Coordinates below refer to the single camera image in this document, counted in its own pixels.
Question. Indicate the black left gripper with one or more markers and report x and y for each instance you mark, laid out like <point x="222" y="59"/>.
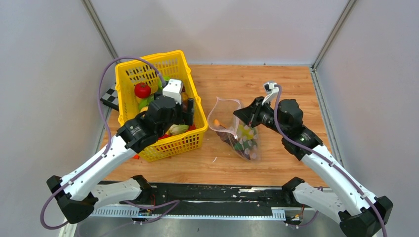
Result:
<point x="190" y="111"/>

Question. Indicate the red tomato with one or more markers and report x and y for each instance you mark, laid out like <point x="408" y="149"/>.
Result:
<point x="142" y="90"/>

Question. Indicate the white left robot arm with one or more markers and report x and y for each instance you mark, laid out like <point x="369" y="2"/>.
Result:
<point x="79" y="193"/>

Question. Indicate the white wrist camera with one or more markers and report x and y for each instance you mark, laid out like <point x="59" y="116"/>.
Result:
<point x="271" y="89"/>
<point x="173" y="89"/>

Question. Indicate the green leafy vegetable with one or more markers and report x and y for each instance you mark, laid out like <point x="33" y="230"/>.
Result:
<point x="144" y="102"/>

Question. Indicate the yellow plastic basket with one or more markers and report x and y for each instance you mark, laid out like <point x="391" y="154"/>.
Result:
<point x="171" y="64"/>

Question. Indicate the black white checkerboard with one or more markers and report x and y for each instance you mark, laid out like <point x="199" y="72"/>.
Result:
<point x="110" y="98"/>

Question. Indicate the green white cabbage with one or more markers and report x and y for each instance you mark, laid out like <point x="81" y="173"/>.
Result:
<point x="177" y="129"/>

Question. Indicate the green bell pepper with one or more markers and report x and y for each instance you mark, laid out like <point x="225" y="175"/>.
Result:
<point x="247" y="148"/>

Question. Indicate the clear zip top bag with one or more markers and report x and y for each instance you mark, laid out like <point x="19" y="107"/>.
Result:
<point x="223" y="111"/>

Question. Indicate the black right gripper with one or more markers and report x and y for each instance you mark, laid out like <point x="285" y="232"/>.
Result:
<point x="249" y="115"/>

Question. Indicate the yellow lemon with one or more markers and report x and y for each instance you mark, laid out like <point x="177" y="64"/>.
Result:
<point x="245" y="131"/>

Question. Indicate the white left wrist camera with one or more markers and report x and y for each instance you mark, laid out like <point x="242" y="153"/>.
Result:
<point x="173" y="89"/>

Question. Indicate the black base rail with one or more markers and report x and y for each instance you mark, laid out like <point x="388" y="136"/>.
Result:
<point x="219" y="200"/>

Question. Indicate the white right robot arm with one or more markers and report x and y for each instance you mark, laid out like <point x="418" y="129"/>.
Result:
<point x="359" y="212"/>

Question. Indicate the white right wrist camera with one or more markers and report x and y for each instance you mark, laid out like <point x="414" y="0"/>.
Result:
<point x="271" y="89"/>

